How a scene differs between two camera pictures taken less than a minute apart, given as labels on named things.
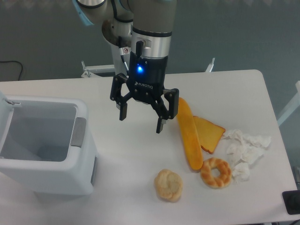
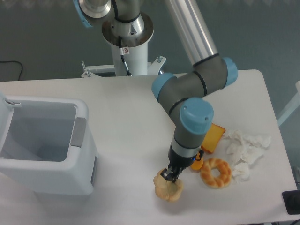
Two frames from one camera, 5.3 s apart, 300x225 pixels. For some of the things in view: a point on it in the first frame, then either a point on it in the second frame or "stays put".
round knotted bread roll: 168,184 stays put
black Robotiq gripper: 146,82 -> 178,163
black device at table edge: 292,201 stays put
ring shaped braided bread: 215,182 stays put
